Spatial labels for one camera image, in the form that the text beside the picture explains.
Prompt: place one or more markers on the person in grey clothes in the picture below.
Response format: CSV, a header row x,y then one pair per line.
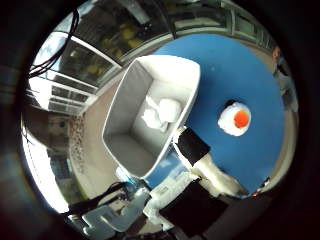
x,y
285,83

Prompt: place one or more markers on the fried egg plush toy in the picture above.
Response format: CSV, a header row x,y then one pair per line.
x,y
235,119

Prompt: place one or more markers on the white rectangular plastic container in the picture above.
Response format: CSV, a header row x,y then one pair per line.
x,y
133,150

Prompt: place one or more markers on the white plush figure toy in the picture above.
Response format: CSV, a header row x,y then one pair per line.
x,y
163,111

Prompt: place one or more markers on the white window frame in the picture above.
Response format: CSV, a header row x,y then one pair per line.
x,y
76,86

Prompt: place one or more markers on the round blue table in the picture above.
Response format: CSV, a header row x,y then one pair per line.
x,y
233,73

